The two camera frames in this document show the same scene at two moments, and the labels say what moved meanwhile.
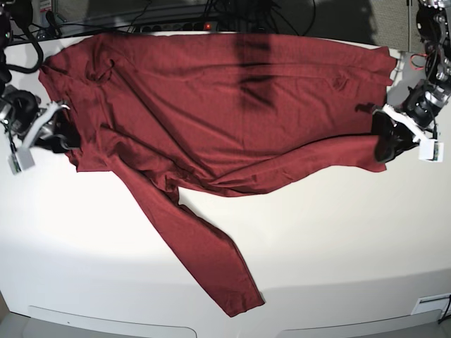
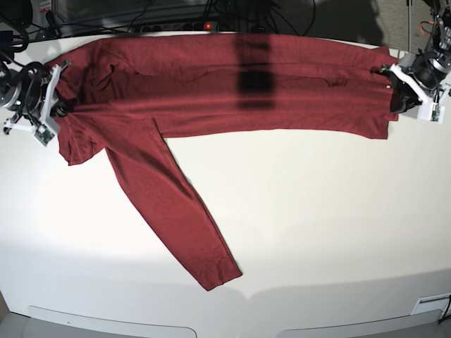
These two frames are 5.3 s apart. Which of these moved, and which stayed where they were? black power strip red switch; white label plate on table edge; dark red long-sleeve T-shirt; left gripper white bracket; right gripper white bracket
Moved: left gripper white bracket; dark red long-sleeve T-shirt; right gripper white bracket
Stayed: white label plate on table edge; black power strip red switch
